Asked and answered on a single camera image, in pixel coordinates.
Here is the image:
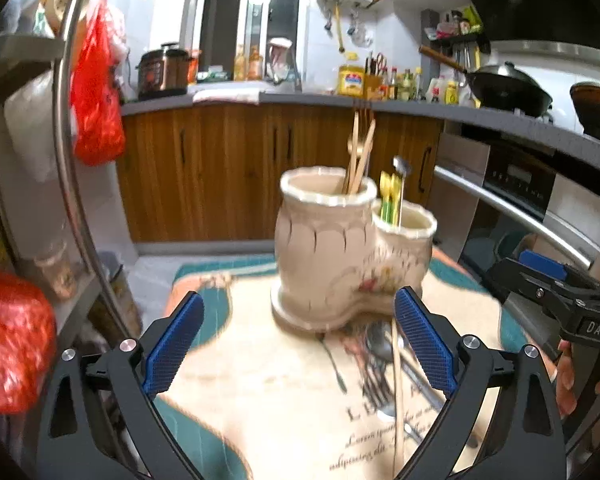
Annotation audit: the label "wooden base cabinets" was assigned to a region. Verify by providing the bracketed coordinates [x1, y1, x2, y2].
[116, 102, 444, 257]

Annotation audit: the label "silver flower-headed utensil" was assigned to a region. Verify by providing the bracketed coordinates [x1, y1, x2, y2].
[392, 156, 411, 223]

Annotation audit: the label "gold perforated strainer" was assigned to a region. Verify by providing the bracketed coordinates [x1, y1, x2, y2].
[44, 0, 89, 32]

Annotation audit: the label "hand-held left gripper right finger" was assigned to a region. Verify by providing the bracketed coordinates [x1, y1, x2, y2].
[394, 286, 567, 480]

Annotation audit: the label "grey kitchen countertop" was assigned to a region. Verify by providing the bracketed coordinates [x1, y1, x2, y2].
[120, 87, 600, 182]

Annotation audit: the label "wall spice rack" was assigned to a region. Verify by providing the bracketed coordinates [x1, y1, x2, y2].
[422, 7, 492, 54]

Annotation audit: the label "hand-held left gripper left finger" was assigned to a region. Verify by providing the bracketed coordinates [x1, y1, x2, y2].
[35, 291, 206, 480]

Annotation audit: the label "white pink jug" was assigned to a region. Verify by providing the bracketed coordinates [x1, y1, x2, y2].
[267, 37, 301, 86]

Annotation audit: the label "silver fork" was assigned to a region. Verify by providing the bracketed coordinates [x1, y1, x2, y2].
[361, 360, 427, 444]

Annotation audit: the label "wooden knife block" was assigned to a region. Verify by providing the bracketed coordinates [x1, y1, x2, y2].
[363, 52, 387, 100]

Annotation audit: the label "chrome shelf rack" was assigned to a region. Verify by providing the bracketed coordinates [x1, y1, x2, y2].
[0, 0, 147, 343]

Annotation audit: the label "brown pot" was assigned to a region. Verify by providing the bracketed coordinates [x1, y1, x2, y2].
[569, 82, 600, 137]

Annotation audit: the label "wooden chopstick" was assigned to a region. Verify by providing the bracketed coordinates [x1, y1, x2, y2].
[349, 110, 362, 194]
[390, 324, 407, 477]
[355, 119, 378, 194]

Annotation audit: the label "glass jar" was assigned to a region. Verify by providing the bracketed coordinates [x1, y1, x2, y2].
[32, 239, 79, 302]

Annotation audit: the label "crumpled red plastic bag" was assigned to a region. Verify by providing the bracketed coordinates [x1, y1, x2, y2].
[0, 267, 57, 414]

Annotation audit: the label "floral ceramic utensil holder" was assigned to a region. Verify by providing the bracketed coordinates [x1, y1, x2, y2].
[271, 166, 439, 332]

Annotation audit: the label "person's right hand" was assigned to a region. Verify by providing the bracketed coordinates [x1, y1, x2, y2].
[555, 340, 600, 416]

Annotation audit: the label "folded white cloth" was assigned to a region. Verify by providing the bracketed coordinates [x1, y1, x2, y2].
[192, 85, 277, 106]

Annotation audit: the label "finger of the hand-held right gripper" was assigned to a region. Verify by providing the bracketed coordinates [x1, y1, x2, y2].
[519, 250, 600, 294]
[482, 257, 572, 312]

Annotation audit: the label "hanging red plastic bag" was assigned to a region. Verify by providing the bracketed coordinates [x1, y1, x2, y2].
[70, 0, 127, 167]

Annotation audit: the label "electric pressure cooker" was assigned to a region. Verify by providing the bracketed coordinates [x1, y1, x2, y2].
[135, 42, 191, 101]

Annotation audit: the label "silver embossed spoon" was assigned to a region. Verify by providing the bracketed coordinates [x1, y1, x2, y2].
[366, 321, 448, 411]

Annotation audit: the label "orange liquid bottle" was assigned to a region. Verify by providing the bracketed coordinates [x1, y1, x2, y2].
[247, 45, 264, 81]

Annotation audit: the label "printed quilted table mat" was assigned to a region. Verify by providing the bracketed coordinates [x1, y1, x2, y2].
[160, 252, 557, 480]

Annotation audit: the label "white plastic bag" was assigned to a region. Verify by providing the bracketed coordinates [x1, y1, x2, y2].
[0, 67, 74, 184]

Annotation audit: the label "row of sauce bottles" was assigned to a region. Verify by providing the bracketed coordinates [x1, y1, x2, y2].
[385, 65, 475, 107]

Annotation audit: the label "wooden chopsticks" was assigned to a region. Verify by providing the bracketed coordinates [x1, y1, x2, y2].
[346, 100, 376, 194]

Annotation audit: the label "curved steel oven handle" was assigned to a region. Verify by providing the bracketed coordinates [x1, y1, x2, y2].
[434, 165, 597, 272]

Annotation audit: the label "kitchen window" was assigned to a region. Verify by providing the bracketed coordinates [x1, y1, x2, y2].
[182, 0, 322, 84]

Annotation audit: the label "black wok with wooden handle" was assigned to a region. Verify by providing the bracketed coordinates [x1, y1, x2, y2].
[418, 45, 554, 114]

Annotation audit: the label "yellow plastic tub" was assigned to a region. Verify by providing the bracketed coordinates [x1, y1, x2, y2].
[337, 63, 366, 97]

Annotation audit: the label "built-in steel oven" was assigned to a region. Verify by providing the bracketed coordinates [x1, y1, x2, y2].
[432, 132, 600, 313]

